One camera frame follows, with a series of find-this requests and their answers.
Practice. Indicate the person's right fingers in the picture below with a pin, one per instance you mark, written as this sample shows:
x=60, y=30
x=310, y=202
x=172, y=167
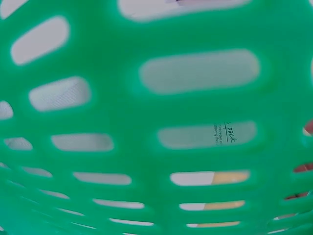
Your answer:
x=304, y=168

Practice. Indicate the white printed packet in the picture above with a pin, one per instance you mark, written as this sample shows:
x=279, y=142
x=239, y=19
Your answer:
x=230, y=134

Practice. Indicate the green plastic slotted basket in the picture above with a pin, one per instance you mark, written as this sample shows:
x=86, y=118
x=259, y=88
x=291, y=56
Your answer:
x=117, y=98

